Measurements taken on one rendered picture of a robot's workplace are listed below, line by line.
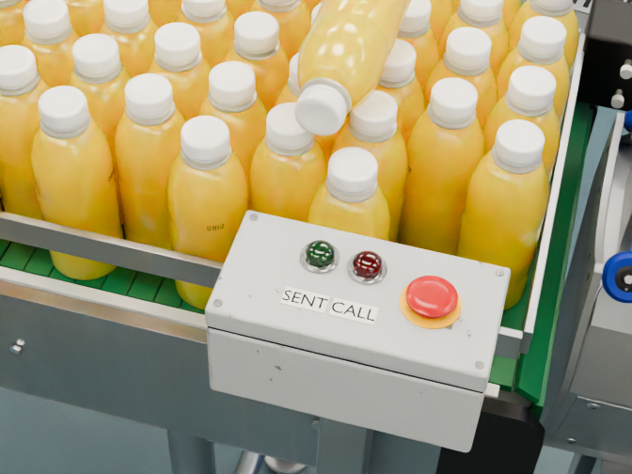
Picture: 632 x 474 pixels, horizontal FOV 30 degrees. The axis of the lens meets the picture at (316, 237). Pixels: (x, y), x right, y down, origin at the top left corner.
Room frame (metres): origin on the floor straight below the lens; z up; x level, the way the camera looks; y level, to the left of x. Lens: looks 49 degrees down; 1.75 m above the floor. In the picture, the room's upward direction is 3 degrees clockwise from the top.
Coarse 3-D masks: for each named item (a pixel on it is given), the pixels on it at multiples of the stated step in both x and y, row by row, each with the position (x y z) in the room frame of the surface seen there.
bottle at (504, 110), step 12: (504, 96) 0.77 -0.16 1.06; (492, 108) 0.77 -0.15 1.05; (504, 108) 0.76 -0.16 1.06; (516, 108) 0.75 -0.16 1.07; (552, 108) 0.76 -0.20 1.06; (492, 120) 0.76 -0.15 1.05; (504, 120) 0.75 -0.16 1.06; (528, 120) 0.74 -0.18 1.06; (540, 120) 0.75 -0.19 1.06; (552, 120) 0.75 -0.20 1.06; (492, 132) 0.75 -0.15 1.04; (552, 132) 0.74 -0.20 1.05; (492, 144) 0.74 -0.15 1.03; (552, 144) 0.74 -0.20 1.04; (552, 156) 0.74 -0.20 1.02; (552, 168) 0.76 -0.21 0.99
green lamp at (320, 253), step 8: (320, 240) 0.56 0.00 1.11; (312, 248) 0.55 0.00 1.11; (320, 248) 0.55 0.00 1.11; (328, 248) 0.55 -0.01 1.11; (312, 256) 0.54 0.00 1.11; (320, 256) 0.54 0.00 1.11; (328, 256) 0.54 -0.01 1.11; (312, 264) 0.54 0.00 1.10; (320, 264) 0.54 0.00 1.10; (328, 264) 0.54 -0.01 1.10
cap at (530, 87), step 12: (516, 72) 0.77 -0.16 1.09; (528, 72) 0.77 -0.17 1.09; (540, 72) 0.77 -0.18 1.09; (516, 84) 0.76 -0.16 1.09; (528, 84) 0.76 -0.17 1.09; (540, 84) 0.76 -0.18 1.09; (552, 84) 0.76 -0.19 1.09; (516, 96) 0.75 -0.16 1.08; (528, 96) 0.75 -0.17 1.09; (540, 96) 0.74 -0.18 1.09; (552, 96) 0.75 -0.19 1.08; (528, 108) 0.75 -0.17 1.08; (540, 108) 0.75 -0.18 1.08
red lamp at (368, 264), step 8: (360, 256) 0.54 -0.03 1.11; (368, 256) 0.54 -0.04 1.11; (376, 256) 0.54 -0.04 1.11; (352, 264) 0.54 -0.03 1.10; (360, 264) 0.54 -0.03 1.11; (368, 264) 0.54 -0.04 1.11; (376, 264) 0.54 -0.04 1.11; (360, 272) 0.53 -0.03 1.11; (368, 272) 0.53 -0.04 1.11; (376, 272) 0.53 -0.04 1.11
